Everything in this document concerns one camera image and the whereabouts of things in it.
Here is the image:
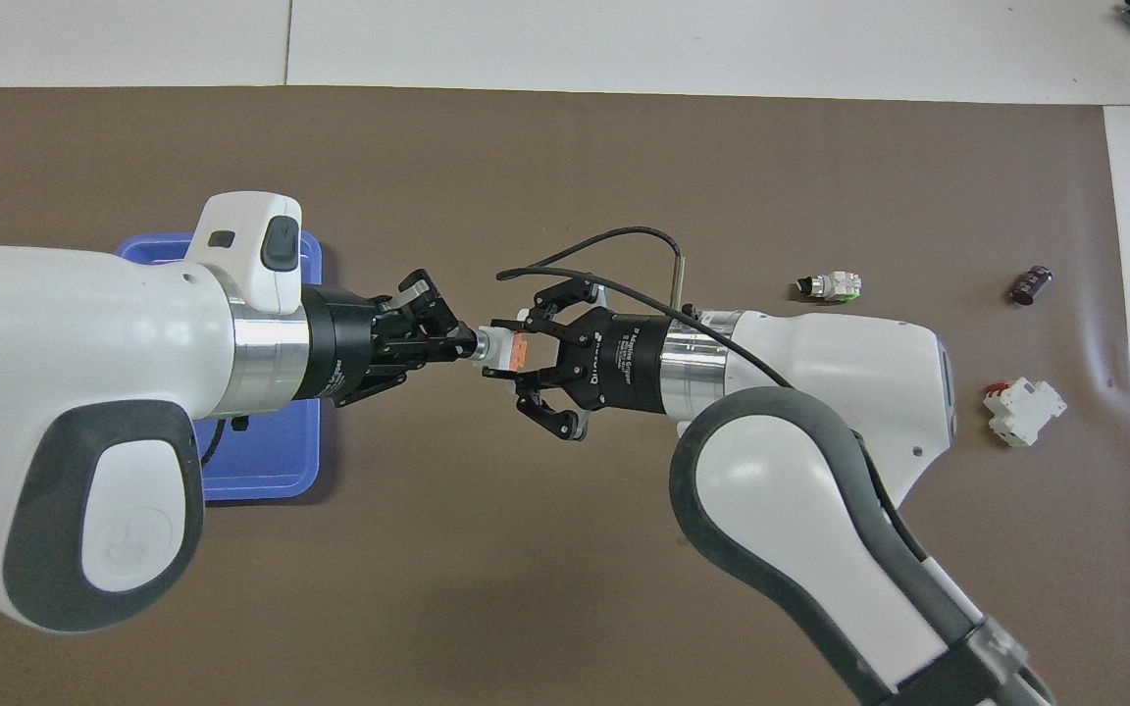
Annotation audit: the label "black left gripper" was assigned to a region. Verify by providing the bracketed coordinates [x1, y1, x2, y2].
[302, 270, 480, 408]

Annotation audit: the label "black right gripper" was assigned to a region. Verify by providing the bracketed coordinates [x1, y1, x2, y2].
[491, 277, 669, 442]

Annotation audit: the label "blue plastic tray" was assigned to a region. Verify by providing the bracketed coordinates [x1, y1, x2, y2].
[114, 231, 324, 503]

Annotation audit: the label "brown table mat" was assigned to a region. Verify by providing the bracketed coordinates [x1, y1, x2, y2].
[0, 86, 1130, 706]

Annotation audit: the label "white circuit breaker red lever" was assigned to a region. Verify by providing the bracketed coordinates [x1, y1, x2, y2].
[982, 377, 1068, 448]

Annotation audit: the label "small dark terminal block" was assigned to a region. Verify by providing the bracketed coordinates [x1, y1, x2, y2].
[1010, 263, 1054, 306]

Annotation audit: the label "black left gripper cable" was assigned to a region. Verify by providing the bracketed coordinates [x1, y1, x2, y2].
[198, 416, 252, 468]

